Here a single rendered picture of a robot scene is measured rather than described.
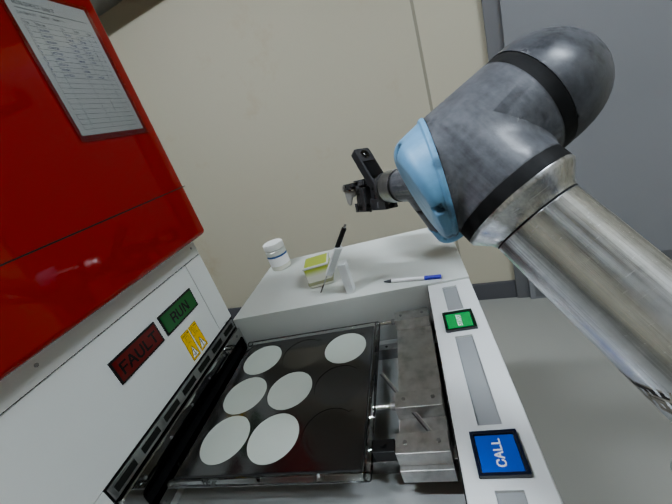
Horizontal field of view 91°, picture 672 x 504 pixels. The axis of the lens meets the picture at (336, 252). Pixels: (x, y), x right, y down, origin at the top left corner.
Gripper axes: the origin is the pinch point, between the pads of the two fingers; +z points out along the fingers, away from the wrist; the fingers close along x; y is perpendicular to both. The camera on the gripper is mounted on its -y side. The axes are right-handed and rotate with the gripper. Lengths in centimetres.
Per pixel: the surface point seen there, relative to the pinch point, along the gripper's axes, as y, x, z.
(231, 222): 10, -6, 180
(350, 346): 35.8, -18.1, -20.5
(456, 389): 33, -16, -50
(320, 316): 31.6, -19.0, -7.6
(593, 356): 100, 113, -5
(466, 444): 35, -21, -57
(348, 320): 33.6, -13.2, -11.7
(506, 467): 35, -21, -62
